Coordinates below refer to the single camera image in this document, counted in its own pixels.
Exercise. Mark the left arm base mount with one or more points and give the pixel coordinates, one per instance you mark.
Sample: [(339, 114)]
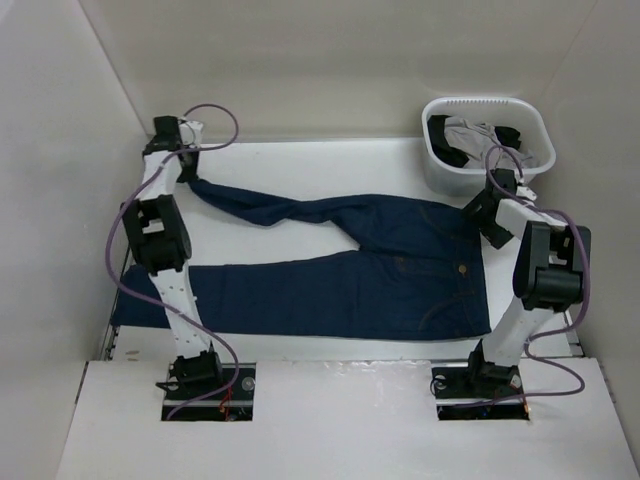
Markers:
[(233, 404)]

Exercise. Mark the black garment in basket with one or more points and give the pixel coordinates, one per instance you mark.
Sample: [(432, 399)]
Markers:
[(440, 140)]

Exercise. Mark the dark blue denim trousers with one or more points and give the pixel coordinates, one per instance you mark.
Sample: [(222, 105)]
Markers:
[(416, 274)]

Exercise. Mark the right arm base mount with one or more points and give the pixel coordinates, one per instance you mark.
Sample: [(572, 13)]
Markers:
[(450, 395)]

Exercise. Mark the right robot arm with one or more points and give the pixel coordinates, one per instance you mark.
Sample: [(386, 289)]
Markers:
[(551, 274)]

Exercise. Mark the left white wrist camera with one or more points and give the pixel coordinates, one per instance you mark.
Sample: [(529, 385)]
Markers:
[(191, 132)]

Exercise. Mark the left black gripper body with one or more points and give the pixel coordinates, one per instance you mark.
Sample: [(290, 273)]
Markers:
[(191, 168)]

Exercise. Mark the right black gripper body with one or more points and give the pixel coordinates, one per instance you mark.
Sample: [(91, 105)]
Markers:
[(494, 232)]

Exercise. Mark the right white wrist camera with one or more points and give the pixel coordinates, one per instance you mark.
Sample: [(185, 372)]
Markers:
[(526, 194)]

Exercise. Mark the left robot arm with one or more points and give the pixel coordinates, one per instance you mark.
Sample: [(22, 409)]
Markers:
[(161, 245)]

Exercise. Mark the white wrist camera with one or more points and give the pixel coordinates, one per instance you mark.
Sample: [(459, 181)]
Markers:
[(526, 194), (191, 132)]

